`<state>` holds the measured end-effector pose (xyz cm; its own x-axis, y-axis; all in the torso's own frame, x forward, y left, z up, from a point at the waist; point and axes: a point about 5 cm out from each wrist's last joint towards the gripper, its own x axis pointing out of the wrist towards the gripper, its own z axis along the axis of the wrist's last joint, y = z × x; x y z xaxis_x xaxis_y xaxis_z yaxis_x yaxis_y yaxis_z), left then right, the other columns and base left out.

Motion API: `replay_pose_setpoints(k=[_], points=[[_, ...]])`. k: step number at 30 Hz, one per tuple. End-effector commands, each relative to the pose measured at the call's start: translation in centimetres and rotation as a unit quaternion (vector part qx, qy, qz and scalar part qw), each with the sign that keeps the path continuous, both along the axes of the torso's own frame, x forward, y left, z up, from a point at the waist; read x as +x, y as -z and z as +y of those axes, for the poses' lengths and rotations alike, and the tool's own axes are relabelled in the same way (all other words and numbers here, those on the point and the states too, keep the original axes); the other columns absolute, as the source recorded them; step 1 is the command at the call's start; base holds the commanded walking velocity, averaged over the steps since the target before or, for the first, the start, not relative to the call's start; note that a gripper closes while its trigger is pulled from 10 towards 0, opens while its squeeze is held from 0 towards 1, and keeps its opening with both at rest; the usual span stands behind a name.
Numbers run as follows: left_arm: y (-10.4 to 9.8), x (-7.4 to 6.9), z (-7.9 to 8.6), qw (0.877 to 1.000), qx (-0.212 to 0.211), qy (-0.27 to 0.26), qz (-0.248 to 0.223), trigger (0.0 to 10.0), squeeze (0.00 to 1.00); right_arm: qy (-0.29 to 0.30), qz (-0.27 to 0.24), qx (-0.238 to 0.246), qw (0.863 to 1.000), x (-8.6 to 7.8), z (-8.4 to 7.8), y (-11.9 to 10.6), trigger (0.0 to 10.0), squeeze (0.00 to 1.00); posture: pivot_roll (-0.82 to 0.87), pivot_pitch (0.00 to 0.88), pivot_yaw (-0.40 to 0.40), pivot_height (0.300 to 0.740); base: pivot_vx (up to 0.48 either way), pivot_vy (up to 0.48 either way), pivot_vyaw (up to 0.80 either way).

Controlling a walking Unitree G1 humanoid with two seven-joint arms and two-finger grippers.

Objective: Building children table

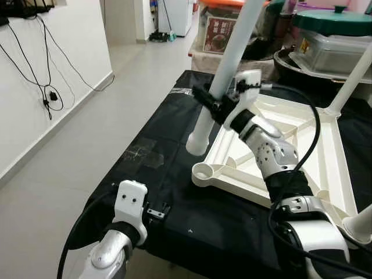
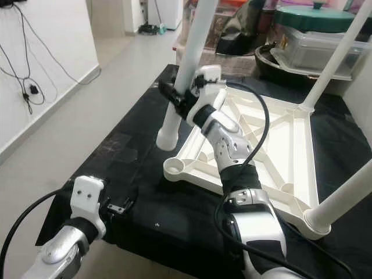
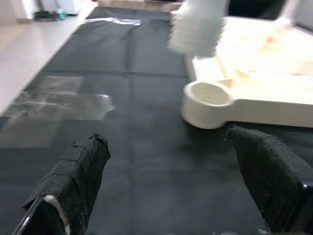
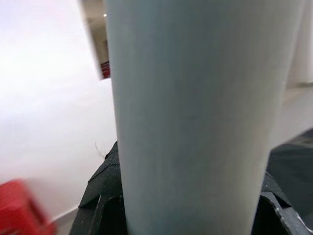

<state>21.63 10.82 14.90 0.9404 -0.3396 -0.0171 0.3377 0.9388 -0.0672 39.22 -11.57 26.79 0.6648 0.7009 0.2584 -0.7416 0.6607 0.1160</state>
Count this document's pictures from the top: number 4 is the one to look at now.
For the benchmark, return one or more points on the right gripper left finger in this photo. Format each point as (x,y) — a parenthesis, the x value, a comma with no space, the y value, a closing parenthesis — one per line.
(102,191)

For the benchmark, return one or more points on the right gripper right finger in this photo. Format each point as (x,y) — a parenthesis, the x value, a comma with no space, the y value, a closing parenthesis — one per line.
(276,203)

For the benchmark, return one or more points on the white plastic table leg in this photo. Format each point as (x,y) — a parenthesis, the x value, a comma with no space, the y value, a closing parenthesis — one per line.
(195,98)

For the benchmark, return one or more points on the black tablecloth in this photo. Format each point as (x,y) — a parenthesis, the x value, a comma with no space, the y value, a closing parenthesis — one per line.
(293,166)

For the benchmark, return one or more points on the red plastic stool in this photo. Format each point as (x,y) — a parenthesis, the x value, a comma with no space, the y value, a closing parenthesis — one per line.
(22,210)

